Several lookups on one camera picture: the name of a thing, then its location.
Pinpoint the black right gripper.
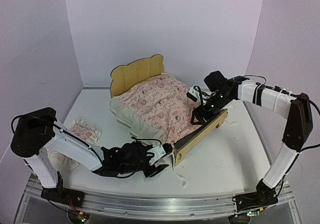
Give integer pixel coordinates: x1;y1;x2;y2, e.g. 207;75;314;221
190;92;233;125

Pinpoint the pink unicorn print blanket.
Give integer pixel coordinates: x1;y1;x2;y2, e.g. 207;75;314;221
108;73;238;188

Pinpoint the pink ruffled unicorn pillow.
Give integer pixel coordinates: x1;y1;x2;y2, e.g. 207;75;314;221
47;119;102;170

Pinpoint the wooden pet bed frame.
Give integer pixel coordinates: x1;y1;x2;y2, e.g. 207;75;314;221
109;54;230;167

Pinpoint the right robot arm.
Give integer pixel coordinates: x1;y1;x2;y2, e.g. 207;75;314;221
186;71;314;206

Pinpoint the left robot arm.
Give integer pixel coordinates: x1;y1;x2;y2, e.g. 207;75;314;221
10;107;173;203

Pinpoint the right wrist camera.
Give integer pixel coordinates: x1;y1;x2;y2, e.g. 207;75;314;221
186;86;212;105

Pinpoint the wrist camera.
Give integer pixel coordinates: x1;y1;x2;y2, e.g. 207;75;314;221
109;139;175;170
186;86;212;105

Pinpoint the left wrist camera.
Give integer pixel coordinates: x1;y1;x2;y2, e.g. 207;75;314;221
109;139;175;170

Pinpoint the aluminium front rail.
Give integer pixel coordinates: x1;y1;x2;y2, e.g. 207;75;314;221
14;179;302;224

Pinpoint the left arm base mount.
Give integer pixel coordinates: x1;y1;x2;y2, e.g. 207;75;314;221
41;188;85;208

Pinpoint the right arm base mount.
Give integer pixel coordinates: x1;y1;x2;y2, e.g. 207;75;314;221
232;192;278;213

